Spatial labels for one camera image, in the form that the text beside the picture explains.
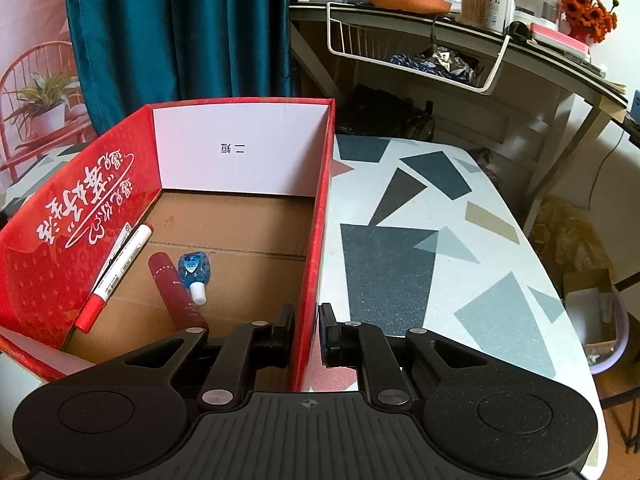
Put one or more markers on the pink flat box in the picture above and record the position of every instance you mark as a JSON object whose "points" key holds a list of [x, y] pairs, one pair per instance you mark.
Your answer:
{"points": [[557, 37]]}

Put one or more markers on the orange artificial flowers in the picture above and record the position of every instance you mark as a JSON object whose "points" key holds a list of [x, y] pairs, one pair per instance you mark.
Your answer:
{"points": [[590, 5]]}

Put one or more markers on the printed pink backdrop cloth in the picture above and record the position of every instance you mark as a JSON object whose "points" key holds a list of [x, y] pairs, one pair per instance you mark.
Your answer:
{"points": [[35, 35]]}

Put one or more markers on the blue correction tape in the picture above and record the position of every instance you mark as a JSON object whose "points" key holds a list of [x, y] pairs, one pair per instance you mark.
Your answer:
{"points": [[195, 270]]}

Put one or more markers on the silver foil packet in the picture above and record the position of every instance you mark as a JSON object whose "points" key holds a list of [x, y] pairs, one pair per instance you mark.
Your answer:
{"points": [[452, 62]]}

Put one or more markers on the orange bowl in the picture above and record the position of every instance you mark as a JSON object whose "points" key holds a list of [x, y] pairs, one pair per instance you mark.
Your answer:
{"points": [[410, 2]]}

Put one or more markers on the grey desk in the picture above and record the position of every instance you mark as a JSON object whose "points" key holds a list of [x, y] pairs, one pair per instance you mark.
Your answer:
{"points": [[545, 110]]}

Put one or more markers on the cotton swab box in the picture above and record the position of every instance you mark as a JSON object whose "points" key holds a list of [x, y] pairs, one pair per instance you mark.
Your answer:
{"points": [[472, 7]]}

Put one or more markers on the black round device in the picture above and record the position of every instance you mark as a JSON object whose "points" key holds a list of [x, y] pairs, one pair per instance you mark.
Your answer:
{"points": [[520, 27]]}

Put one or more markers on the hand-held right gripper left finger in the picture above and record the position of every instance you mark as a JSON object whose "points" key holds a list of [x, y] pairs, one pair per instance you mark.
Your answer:
{"points": [[282, 332]]}

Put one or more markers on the white marker with red cap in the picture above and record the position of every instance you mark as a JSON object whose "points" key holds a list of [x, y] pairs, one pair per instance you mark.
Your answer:
{"points": [[120, 267]]}

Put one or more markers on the dark red tube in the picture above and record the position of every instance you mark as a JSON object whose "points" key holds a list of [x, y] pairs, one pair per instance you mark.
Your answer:
{"points": [[177, 290]]}

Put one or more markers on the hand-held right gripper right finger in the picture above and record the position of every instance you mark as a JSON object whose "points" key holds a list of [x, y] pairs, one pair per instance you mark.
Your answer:
{"points": [[327, 340]]}

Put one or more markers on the teal curtain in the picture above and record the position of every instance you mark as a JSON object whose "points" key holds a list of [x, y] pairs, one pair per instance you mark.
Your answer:
{"points": [[175, 35]]}

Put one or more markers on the red cardboard box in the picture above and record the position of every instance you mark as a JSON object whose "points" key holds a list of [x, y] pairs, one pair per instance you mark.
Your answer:
{"points": [[60, 260]]}

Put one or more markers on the yellowish plastic bag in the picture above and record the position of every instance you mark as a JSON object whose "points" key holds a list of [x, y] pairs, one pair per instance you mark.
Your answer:
{"points": [[570, 235]]}

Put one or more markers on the small cardboard box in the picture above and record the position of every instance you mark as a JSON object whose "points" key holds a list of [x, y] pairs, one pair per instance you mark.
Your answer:
{"points": [[590, 300]]}

